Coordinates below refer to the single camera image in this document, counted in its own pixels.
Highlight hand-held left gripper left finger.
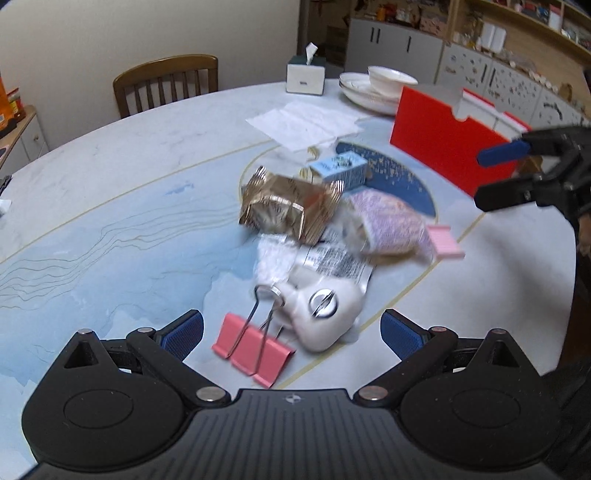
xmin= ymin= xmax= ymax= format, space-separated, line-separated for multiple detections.
xmin=59 ymin=309 xmax=232 ymax=409

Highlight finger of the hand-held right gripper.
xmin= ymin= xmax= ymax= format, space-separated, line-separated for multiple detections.
xmin=475 ymin=174 xmax=561 ymax=212
xmin=477 ymin=130 xmax=561 ymax=168

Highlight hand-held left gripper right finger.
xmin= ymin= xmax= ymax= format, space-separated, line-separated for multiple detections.
xmin=352 ymin=309 xmax=526 ymax=409

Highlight red cardboard box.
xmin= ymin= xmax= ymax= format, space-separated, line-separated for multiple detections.
xmin=389 ymin=85 xmax=530 ymax=198

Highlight silver printed snack packet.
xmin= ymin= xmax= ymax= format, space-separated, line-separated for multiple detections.
xmin=256 ymin=232 xmax=376 ymax=298

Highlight pink purple snack packet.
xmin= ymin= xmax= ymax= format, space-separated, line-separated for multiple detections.
xmin=335 ymin=189 xmax=437 ymax=264

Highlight gold foil snack packet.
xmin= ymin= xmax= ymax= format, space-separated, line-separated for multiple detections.
xmin=239 ymin=166 xmax=346 ymax=245

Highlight white blue marble desktop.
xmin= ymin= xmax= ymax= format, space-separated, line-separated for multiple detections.
xmin=0 ymin=78 xmax=579 ymax=480

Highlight large pink binder clip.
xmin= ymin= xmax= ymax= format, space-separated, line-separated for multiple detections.
xmin=211 ymin=285 xmax=297 ymax=389

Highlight white sticker-covered cabinet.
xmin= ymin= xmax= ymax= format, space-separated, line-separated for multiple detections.
xmin=435 ymin=43 xmax=591 ymax=132

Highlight pink eraser block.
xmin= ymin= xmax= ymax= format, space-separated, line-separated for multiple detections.
xmin=426 ymin=224 xmax=465 ymax=260

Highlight white plastic bottle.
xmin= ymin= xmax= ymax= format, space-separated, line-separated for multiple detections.
xmin=281 ymin=276 xmax=366 ymax=354

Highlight white bowl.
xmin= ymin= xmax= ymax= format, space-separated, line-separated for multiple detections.
xmin=368 ymin=65 xmax=419 ymax=96

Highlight stack of white plates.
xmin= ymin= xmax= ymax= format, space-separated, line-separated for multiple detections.
xmin=338 ymin=71 xmax=403 ymax=116

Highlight small light blue carton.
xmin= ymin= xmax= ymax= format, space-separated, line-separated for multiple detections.
xmin=306 ymin=154 xmax=370 ymax=191

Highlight white paper napkins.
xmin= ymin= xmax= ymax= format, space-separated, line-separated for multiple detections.
xmin=246 ymin=102 xmax=366 ymax=154

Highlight white green tissue box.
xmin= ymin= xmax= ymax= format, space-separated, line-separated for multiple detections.
xmin=286 ymin=42 xmax=327 ymax=98

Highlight wooden side cabinet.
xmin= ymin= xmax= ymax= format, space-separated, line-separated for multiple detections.
xmin=0 ymin=104 xmax=50 ymax=172

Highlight wooden chair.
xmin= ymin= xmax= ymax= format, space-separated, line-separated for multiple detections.
xmin=113 ymin=54 xmax=219 ymax=119

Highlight wooden wall shelf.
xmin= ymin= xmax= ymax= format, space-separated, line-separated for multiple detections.
xmin=462 ymin=0 xmax=591 ymax=90

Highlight grey cabinet with black handles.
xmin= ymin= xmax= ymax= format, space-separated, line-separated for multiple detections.
xmin=345 ymin=17 xmax=447 ymax=86

